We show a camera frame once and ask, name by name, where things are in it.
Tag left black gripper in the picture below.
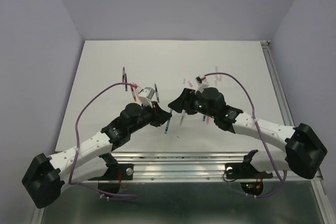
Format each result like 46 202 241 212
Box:
129 100 172 134

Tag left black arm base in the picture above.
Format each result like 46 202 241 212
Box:
89 153 134 200

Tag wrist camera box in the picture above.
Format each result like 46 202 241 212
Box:
138 87 155 106
195 75 209 93

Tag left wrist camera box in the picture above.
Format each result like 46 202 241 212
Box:
138 87 155 106

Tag purple cable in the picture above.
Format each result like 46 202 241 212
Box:
68 82 139 200
204 72 287 198

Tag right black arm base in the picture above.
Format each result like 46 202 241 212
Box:
222 150 273 197

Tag dark green pen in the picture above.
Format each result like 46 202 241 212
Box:
154 83 160 103

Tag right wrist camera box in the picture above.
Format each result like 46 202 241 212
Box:
195 75 209 93

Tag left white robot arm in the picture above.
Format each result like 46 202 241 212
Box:
22 102 172 209

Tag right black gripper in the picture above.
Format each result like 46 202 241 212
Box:
168 87 217 119

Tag green white pen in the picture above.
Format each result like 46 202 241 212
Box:
179 110 185 126

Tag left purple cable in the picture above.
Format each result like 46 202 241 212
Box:
68 82 139 200

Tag purple pen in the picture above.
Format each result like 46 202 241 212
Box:
124 73 128 92

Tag aluminium front rail frame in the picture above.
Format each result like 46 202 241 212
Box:
41 150 323 183

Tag aluminium right side rail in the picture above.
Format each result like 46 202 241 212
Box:
260 40 295 126

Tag magenta pen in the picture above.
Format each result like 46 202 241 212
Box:
122 67 125 83

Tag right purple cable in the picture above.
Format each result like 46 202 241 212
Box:
204 72 287 198

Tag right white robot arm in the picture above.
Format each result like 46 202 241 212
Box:
168 88 328 179

